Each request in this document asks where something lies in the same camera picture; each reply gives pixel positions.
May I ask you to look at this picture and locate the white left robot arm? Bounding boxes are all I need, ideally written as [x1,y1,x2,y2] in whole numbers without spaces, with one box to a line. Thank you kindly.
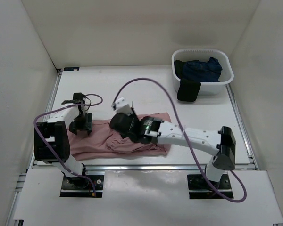
[34,93,92,189]

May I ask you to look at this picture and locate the left aluminium rail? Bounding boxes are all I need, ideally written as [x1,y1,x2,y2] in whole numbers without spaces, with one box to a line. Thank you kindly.
[28,68,63,169]

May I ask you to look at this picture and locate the black garment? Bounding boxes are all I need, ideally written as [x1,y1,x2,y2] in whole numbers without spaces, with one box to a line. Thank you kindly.
[174,60,201,102]

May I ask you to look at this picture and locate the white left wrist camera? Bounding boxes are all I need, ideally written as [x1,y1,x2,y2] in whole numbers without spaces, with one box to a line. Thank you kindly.
[81,101,91,113]

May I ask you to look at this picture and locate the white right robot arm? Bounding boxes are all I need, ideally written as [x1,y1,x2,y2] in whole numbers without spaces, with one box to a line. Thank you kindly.
[109,113,236,188]

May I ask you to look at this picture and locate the pink trousers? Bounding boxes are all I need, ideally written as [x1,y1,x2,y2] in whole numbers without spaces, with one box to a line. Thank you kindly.
[67,119,171,161]

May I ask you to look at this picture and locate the right aluminium rail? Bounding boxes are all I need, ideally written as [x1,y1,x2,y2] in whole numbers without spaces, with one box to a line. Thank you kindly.
[226,85,259,170]

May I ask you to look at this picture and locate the dark blue garment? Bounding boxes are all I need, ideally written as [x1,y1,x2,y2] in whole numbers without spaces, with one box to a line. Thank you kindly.
[182,57,223,82]

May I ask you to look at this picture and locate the blue corner label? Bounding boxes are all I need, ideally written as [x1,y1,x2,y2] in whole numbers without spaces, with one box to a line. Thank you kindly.
[63,67,80,71]

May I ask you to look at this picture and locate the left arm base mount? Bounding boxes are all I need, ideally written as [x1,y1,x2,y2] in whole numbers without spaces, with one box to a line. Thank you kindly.
[60,173,104,198]

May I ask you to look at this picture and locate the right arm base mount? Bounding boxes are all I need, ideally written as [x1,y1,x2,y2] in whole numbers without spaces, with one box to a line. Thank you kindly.
[187,173,233,200]

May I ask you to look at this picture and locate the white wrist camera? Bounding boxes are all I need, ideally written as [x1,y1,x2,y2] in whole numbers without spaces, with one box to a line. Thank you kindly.
[81,101,91,113]
[111,97,134,116]

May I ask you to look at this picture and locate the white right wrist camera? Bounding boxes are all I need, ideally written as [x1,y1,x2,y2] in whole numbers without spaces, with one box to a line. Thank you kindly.
[111,97,134,116]

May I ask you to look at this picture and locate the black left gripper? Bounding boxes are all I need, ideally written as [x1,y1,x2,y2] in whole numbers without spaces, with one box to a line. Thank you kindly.
[69,112,93,134]

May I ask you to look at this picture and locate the white plastic basket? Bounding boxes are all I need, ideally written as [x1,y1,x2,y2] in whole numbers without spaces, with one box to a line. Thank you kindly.
[171,48,234,95]

